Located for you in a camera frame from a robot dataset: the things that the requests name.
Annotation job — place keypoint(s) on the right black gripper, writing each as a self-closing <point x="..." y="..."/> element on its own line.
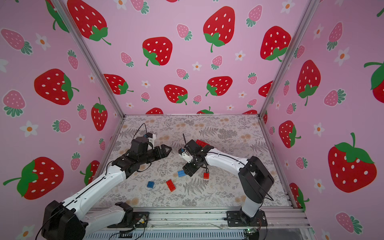
<point x="194" y="155"/>

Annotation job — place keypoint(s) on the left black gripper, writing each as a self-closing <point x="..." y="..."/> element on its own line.
<point x="164" y="154"/>

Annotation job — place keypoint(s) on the red 2x4 brick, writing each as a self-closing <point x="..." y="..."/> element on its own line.
<point x="201" y="143"/>
<point x="171" y="185"/>

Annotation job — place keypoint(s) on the light blue 2x4 brick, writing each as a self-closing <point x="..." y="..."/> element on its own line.
<point x="181" y="173"/>

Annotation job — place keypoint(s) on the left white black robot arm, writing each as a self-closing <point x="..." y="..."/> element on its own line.
<point x="71" y="220"/>

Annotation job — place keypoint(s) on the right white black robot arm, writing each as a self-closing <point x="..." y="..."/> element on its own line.
<point x="255" y="178"/>

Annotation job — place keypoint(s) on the blue 2x2 brick left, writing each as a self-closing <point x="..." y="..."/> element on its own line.
<point x="150" y="185"/>

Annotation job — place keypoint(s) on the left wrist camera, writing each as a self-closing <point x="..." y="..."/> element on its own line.
<point x="151" y="137"/>

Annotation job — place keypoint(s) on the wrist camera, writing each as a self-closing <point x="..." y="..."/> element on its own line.
<point x="185" y="153"/>
<point x="151" y="137"/>

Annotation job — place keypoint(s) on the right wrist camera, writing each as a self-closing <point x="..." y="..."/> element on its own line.
<point x="185" y="153"/>

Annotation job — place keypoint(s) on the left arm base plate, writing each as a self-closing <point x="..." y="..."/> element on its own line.
<point x="132" y="220"/>

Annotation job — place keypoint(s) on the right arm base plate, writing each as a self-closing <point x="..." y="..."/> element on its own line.
<point x="240" y="220"/>

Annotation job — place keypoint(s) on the aluminium front rail frame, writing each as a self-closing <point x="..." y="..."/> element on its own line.
<point x="195" y="218"/>

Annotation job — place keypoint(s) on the left aluminium corner post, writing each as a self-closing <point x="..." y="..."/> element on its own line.
<point x="78" y="38"/>

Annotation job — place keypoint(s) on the aluminium corner post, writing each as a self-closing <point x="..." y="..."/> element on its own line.
<point x="301" y="29"/>
<point x="78" y="38"/>

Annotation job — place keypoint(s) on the right aluminium corner post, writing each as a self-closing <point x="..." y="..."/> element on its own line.
<point x="301" y="29"/>

